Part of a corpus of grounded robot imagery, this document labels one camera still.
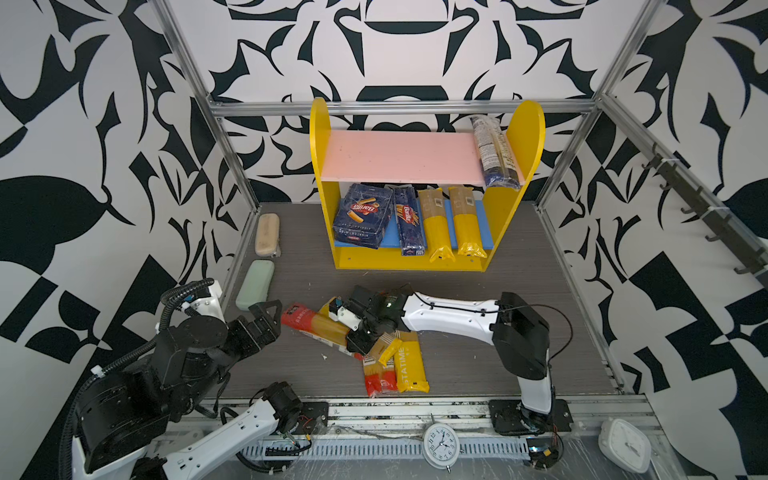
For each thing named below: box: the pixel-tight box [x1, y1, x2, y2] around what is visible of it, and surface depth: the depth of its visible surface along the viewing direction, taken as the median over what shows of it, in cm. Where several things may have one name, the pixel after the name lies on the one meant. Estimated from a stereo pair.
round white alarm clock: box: [422, 423, 460, 473], surface depth 69 cm
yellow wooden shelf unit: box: [309, 98, 546, 272], surface depth 79 cm
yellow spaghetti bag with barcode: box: [448, 186, 487, 259], surface depth 95 cm
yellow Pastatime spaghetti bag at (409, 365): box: [394, 331, 430, 393], surface depth 81 cm
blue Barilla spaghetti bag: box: [393, 184, 425, 257], surface depth 93 cm
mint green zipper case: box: [236, 260, 275, 311], surface depth 98 cm
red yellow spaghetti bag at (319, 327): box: [282, 303, 359, 361], surface depth 83 cm
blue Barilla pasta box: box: [334, 183, 393, 249], surface depth 91 cm
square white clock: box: [598, 417, 651, 474], surface depth 70 cm
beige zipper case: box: [255, 213, 281, 258], surface depth 108 cm
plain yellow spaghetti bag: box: [418, 187, 456, 263], surface depth 95 cm
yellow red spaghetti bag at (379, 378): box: [362, 355, 398, 398], surface depth 81 cm
